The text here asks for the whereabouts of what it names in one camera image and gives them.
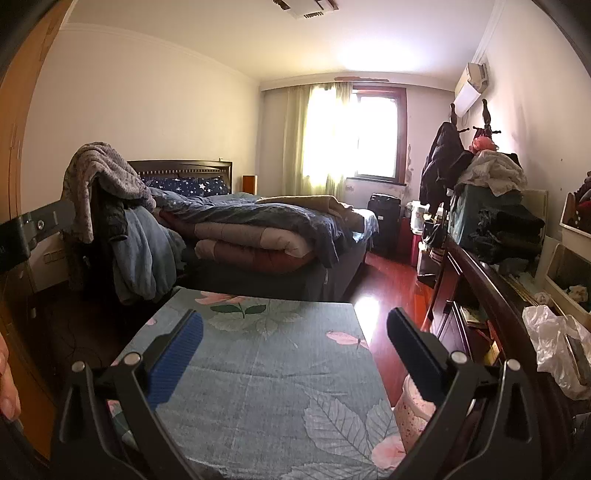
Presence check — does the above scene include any white air conditioner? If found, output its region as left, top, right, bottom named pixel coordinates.
left=452, top=62, right=490, bottom=114

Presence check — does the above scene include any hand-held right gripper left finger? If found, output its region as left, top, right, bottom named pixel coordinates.
left=50, top=308, right=206, bottom=480

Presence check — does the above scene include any book in drawer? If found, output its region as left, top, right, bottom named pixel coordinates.
left=464, top=307, right=490, bottom=329

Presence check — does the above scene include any pale green curtain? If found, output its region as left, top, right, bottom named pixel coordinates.
left=284, top=83, right=354, bottom=197

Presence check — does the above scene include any window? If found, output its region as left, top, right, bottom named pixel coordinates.
left=351, top=83, right=409, bottom=183

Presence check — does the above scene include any white floral trash bin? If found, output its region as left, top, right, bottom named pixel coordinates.
left=392, top=374, right=439, bottom=453

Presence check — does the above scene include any blue floral tablecloth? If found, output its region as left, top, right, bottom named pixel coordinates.
left=108, top=286, right=407, bottom=480

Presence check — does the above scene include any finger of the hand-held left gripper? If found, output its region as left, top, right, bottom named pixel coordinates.
left=21, top=198, right=77, bottom=243

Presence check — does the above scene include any dark blue quilt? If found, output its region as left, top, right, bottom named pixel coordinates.
left=152, top=191, right=365, bottom=268

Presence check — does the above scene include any black clothes pile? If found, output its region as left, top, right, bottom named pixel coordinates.
left=468, top=203, right=546, bottom=264

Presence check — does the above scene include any tan brown blanket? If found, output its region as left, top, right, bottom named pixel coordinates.
left=256, top=195, right=356, bottom=220

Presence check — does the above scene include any red small cabinet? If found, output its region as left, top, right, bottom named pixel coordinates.
left=399, top=217, right=423, bottom=266

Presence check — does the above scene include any orange wooden wardrobe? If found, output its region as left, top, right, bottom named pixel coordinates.
left=0, top=0, right=75, bottom=462

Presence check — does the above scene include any light blue garment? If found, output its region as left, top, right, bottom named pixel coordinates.
left=111, top=205, right=185, bottom=303

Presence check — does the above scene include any grey knit blanket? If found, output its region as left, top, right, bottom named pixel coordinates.
left=62, top=142, right=158, bottom=243

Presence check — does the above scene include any person's left hand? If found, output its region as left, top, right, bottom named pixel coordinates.
left=0, top=332, right=21, bottom=421

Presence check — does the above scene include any dark green storage box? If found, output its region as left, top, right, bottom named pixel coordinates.
left=449, top=182, right=522, bottom=252

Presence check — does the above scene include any black hanging coat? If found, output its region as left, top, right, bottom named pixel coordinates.
left=419, top=121, right=467, bottom=217

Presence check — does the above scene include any pinkish brown comforter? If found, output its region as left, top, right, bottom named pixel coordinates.
left=154, top=208, right=319, bottom=273

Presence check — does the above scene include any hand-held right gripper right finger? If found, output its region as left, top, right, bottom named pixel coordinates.
left=387, top=307, right=571, bottom=480

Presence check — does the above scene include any white water kettle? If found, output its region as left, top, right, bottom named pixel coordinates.
left=412, top=200, right=446, bottom=232

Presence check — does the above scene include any blue star pillow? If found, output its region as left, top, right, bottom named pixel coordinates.
left=139, top=175, right=230, bottom=197

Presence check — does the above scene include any dark wooden dresser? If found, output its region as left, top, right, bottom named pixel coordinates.
left=416, top=235, right=591, bottom=480

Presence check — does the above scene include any wooden coat rack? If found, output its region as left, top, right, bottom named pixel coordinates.
left=448, top=99, right=502, bottom=139

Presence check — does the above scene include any white storage bin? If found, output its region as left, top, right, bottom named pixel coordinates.
left=545, top=242, right=591, bottom=319
left=560, top=191, right=591, bottom=243

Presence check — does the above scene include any dark wooden bed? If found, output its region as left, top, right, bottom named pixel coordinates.
left=127, top=159, right=379, bottom=301

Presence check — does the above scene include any white crumpled cloth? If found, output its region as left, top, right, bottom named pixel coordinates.
left=457, top=150, right=529, bottom=197

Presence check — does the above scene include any white plastic bag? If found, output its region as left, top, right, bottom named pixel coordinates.
left=523, top=305, right=591, bottom=400

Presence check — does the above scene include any black suitcase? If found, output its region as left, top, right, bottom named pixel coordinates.
left=367, top=194, right=402, bottom=257

